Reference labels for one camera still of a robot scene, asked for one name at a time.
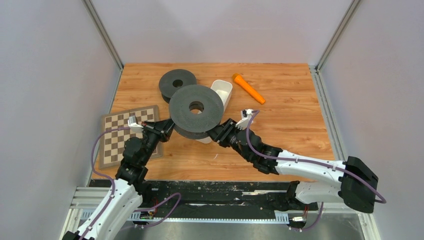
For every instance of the orange flashlight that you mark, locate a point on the orange flashlight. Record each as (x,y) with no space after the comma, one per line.
(238,79)

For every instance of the aluminium frame post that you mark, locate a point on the aluminium frame post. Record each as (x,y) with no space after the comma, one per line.
(91,9)
(352,8)

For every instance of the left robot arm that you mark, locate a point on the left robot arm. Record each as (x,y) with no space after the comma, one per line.
(129,186)

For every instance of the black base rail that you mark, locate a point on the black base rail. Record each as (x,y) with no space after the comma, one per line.
(222,202)

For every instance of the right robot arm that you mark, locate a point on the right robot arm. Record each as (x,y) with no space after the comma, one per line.
(349,181)

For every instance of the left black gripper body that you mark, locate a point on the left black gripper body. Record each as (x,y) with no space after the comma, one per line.
(151,139)

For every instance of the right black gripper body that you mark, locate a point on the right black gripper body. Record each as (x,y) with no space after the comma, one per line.
(230,140)

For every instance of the left aluminium frame post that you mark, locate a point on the left aluminium frame post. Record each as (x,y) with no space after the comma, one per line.
(91,9)

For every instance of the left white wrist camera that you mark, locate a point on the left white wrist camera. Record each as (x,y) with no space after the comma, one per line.
(133,124)

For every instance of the black spool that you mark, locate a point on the black spool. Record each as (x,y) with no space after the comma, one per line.
(173,80)
(188,124)

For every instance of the white oblong tray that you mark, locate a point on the white oblong tray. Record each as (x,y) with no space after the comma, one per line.
(224,90)

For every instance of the right aluminium frame post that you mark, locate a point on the right aluminium frame post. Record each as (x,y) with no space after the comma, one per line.
(352,8)

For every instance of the wooden chessboard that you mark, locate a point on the wooden chessboard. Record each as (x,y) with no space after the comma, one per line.
(111,145)

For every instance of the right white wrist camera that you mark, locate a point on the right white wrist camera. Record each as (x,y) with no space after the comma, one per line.
(246,116)

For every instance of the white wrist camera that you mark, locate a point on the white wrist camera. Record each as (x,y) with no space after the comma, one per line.
(246,116)
(133,124)

